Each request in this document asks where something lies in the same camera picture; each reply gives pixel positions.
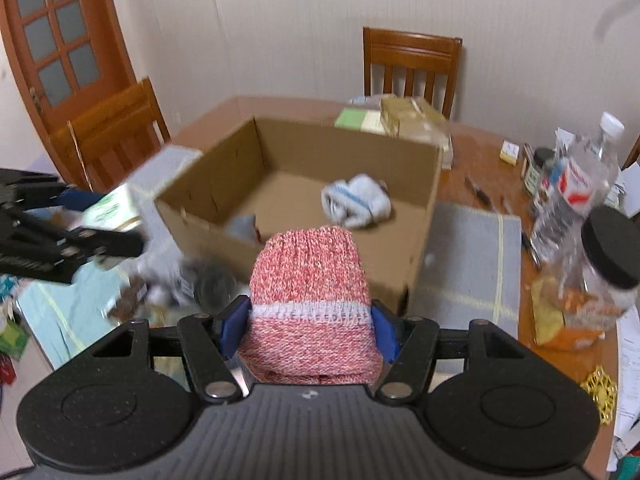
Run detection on pink knitted sock roll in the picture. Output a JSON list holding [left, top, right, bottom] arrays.
[[239, 226, 383, 386]]

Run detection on clear jar black items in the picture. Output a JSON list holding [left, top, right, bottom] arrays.
[[176, 259, 239, 315]]

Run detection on wooden chair left side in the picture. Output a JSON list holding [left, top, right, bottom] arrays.
[[50, 77, 170, 192]]

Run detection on wooden chair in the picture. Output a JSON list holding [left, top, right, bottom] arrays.
[[362, 27, 463, 119], [50, 77, 170, 192]]

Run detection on grey checked table mat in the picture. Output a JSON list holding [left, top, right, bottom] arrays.
[[408, 203, 522, 337]]

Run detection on orange snack packet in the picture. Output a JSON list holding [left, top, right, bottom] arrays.
[[530, 276, 604, 351]]

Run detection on white sock blue stripes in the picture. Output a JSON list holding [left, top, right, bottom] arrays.
[[320, 174, 393, 230]]

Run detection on pen on table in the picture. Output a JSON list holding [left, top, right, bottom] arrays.
[[464, 176, 494, 209]]

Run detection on wooden door with panes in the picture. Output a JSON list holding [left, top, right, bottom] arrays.
[[1, 0, 134, 138]]

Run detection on cardboard box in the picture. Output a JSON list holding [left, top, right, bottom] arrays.
[[155, 118, 442, 313]]

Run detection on gold ornament coaster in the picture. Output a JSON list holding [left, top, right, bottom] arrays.
[[580, 365, 618, 426]]

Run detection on large jar black lid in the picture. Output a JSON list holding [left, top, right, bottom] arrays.
[[541, 205, 639, 334]]

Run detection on small yellow white box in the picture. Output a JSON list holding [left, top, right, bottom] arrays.
[[499, 141, 520, 166]]

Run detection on small jar dark lid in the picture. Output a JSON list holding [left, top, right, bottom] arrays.
[[523, 148, 554, 196]]

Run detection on gold wrapped package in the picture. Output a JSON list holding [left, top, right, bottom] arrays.
[[381, 96, 454, 168]]

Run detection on green white book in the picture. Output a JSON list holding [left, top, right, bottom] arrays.
[[334, 107, 385, 134]]

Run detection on stack of papers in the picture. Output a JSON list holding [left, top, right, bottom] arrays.
[[614, 160, 639, 441]]

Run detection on clear water bottle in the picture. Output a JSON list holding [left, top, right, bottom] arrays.
[[530, 112, 625, 263]]

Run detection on wooden chair far side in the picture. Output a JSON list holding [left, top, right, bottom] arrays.
[[362, 27, 463, 119]]

